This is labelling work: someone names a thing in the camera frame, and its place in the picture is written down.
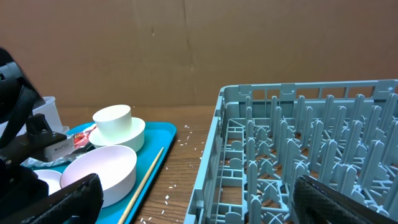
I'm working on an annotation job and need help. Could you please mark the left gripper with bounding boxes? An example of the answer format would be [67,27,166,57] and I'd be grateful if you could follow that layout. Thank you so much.
[1,113,75,168]

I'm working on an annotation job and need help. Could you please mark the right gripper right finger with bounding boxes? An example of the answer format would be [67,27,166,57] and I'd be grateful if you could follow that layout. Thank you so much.
[292,175,397,224]

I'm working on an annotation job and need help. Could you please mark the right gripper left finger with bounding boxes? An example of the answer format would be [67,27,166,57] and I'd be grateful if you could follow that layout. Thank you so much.
[1,174,104,224]

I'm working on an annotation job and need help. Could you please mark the large white plate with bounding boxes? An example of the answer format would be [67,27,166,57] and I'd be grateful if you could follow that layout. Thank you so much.
[34,169,62,195]

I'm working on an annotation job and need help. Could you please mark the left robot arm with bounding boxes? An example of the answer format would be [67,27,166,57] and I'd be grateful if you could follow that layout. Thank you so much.
[1,48,76,167]

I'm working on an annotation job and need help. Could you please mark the grey dishwasher rack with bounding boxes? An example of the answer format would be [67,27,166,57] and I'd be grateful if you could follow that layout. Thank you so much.
[185,80,397,223]

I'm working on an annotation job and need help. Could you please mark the crumpled white napkin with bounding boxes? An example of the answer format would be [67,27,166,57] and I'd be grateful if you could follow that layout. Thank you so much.
[20,149,94,169]

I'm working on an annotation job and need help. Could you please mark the red snack wrapper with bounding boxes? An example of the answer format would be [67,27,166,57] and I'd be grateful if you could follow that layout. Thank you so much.
[72,123,96,149]

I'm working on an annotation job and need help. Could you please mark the white bowl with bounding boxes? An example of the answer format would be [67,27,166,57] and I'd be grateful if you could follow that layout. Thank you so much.
[60,145,137,208]

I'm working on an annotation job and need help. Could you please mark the wooden chopstick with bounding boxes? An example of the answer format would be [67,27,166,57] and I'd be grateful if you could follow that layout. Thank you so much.
[118,147,164,224]

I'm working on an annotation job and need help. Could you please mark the white cup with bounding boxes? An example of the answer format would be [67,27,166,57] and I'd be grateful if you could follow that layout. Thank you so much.
[93,105,132,141]

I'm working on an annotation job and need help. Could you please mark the white saucer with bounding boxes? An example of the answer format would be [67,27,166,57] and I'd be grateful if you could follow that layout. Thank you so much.
[89,117,146,152]

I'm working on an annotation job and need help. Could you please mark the teal serving tray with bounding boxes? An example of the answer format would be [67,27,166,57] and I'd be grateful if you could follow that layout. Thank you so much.
[30,121,178,224]

